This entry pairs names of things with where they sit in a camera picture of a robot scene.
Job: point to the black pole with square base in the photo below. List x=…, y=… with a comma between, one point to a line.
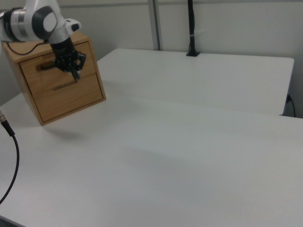
x=192, y=23

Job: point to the grey wall partition post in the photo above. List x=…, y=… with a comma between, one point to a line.
x=156, y=23

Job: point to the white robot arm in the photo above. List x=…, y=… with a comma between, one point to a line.
x=28, y=19

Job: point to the wooden drawer cabinet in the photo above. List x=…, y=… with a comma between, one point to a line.
x=78, y=37

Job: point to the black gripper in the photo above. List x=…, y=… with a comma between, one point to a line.
x=65, y=56

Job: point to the wooden drawer with slot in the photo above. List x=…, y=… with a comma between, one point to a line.
x=71, y=101

